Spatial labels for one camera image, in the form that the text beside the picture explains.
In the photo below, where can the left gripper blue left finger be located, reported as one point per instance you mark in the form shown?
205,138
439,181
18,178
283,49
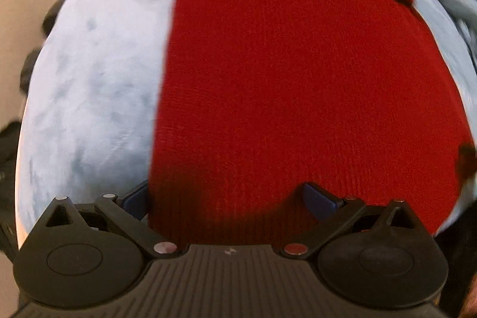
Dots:
125,214

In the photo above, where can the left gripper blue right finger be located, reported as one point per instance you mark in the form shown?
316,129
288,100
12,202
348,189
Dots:
335,216

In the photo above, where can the red knit sweater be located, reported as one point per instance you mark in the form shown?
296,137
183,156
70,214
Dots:
367,98

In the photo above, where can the black clothing pile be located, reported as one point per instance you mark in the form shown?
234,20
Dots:
8,149

